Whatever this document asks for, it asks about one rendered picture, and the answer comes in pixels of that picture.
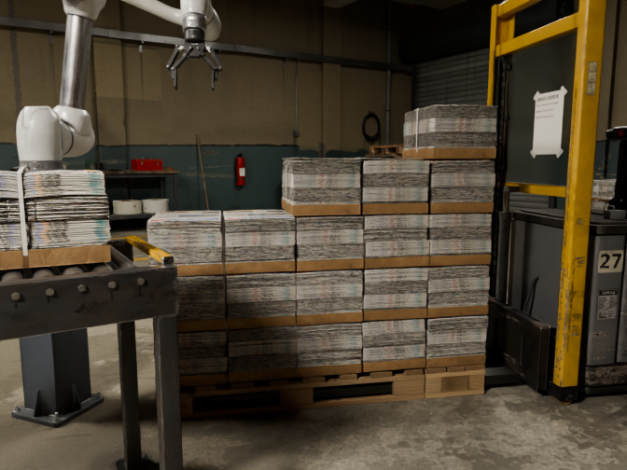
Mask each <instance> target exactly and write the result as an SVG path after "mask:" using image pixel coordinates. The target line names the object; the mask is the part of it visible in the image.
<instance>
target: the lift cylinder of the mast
mask: <svg viewBox="0 0 627 470"><path fill-rule="evenodd" d="M503 191H504V192H503V210H502V211H500V212H499V236H498V255H497V273H496V291H495V298H496V299H498V300H500V301H502V302H504V303H506V304H507V289H508V272H509V238H510V221H511V219H512V212H510V211H509V194H510V192H519V187H516V186H504V189H503ZM537 280H538V276H536V277H535V278H534V279H533V281H532V282H531V285H530V288H529V292H528V295H527V298H526V300H525V303H524V305H523V308H522V312H525V309H526V307H527V304H528V302H529V299H530V296H531V293H532V290H533V286H534V283H535V281H537Z"/></svg>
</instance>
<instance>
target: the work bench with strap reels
mask: <svg viewBox="0 0 627 470"><path fill-rule="evenodd" d="M131 164H132V170H131V171H101V172H102V173H104V178H124V177H162V184H163V199H148V200H113V210H114V212H111V213H109V210H108V215H109V219H108V220H116V219H133V218H149V217H152V215H153V217H154V216H155V214H156V213H158V212H172V211H169V200H167V182H166V177H173V178H174V210H175V211H178V186H177V174H178V173H179V171H166V170H163V169H162V160H161V159H151V158H143V159H132V161H131Z"/></svg>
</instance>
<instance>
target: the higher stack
mask: <svg viewBox="0 0 627 470"><path fill-rule="evenodd" d="M497 108H498V107H497V106H495V105H473V104H435V105H429V106H427V107H424V108H417V110H413V111H410V112H407V113H405V114H406V115H405V122H404V123H405V124H404V125H405V126H404V128H405V129H403V130H404V132H403V133H404V134H403V135H404V136H403V139H404V140H403V141H404V146H403V147H404V148H403V150H408V149H416V152H417V149H422V148H495V146H496V145H497V132H495V131H496V122H497V120H496V119H497V110H496V109H497ZM418 109H420V110H418ZM425 160H427V161H429V169H428V171H429V175H428V177H429V179H428V180H427V181H429V182H428V190H427V194H428V195H427V202H430V203H451V202H493V199H494V193H495V192H494V190H493V188H494V186H495V184H494V183H495V172H494V170H495V162H494V161H490V160H471V159H425ZM490 167H491V168H490ZM487 213H489V212H482V213H440V214H431V213H428V216H429V217H428V219H429V220H427V222H429V223H428V229H427V240H430V243H429V247H430V248H429V254H428V255H429V256H430V259H431V256H466V255H489V254H490V253H491V252H492V250H491V248H492V246H491V242H492V240H491V237H492V235H491V231H492V227H491V226H490V225H491V222H492V218H491V216H492V215H491V214H487ZM425 267H427V268H428V274H427V275H428V276H427V278H428V279H427V289H426V291H427V297H426V307H427V308H443V307H461V306H478V305H487V302H488V299H489V298H488V296H490V295H488V294H489V293H488V290H489V289H490V288H489V287H490V285H489V281H490V278H489V272H488V271H489V266H487V265H485V264H477V265H450V266H429V265H428V266H425ZM488 318H489V317H488V316H486V315H485V314H476V315H461V316H445V317H430V318H427V317H426V318H424V319H425V339H426V340H425V354H424V356H425V358H426V359H429V358H441V357H455V356H468V355H482V354H485V353H486V351H485V346H486V337H487V336H486V333H487V332H486V329H487V328H488V323H489V322H488V321H489V320H488ZM421 369H422V370H423V371H424V373H425V393H424V395H425V398H437V397H447V396H458V395H469V394H484V374H485V364H475V365H462V366H439V367H421Z"/></svg>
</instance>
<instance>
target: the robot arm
mask: <svg viewBox="0 0 627 470"><path fill-rule="evenodd" d="M121 1H124V2H126V3H128V4H131V5H133V6H135V7H139V8H141V9H143V10H144V11H147V12H149V13H151V14H154V15H156V16H158V17H160V18H163V19H165V20H167V21H170V22H173V23H176V24H179V25H181V26H183V33H184V34H185V44H184V46H179V45H178V44H176V45H175V50H174V53H173V55H172V57H171V59H170V60H169V61H168V63H167V65H166V67H167V69H168V70H169V71H172V80H174V89H175V90H177V69H178V68H179V67H180V66H181V65H182V64H183V62H184V61H185V60H187V59H188V58H191V59H194V58H196V59H200V57H202V58H203V59H204V60H205V61H206V63H207V64H208V65H209V66H210V67H211V68H212V69H213V70H212V90H215V81H217V73H218V72H219V71H220V72H221V71H222V66H221V64H220V62H219V60H218V58H217V56H216V54H215V53H214V48H213V45H210V47H206V46H205V41H214V40H216V39H218V37H219V35H220V31H221V23H220V19H219V17H218V16H217V14H216V11H215V10H214V9H213V8H212V5H211V0H180V5H181V9H177V8H173V7H169V6H167V5H165V4H163V3H162V2H160V1H158V0H121ZM105 3H106V0H63V8H64V12H65V14H66V15H67V19H66V29H65V40H64V51H63V70H62V81H61V92H60V102H59V105H57V106H56V107H54V108H53V109H52V108H50V107H49V106H25V107H24V108H23V109H22V110H21V112H20V114H19V117H18V120H17V128H16V134H17V148H18V153H19V159H20V166H19V167H15V168H11V169H10V171H11V172H17V171H18V170H19V168H20V167H27V168H28V169H29V170H30V173H33V172H40V171H63V170H64V168H63V158H72V157H78V156H81V155H84V154H86V153H87V152H89V151H90V150H91V149H92V147H93V145H94V142H95V135H94V131H93V129H92V126H91V116H90V114H89V113H88V111H87V110H84V109H85V99H86V89H87V80H88V71H89V60H90V51H91V33H92V23H93V22H94V21H96V19H97V18H98V15H99V13H100V11H101V10H102V9H103V8H104V6H105ZM182 49H183V50H184V51H185V52H184V53H183V55H182V56H181V57H180V59H179V60H178V61H177V62H176V63H174V62H175V60H176V58H177V56H178V54H179V52H181V50H182ZM206 50H208V52H211V55H212V57H213V59H214V61H215V62H216V65H217V67H215V66H214V64H213V63H212V62H211V61H210V60H209V59H208V58H207V56H206V55H205V54H204V52H205V51H206Z"/></svg>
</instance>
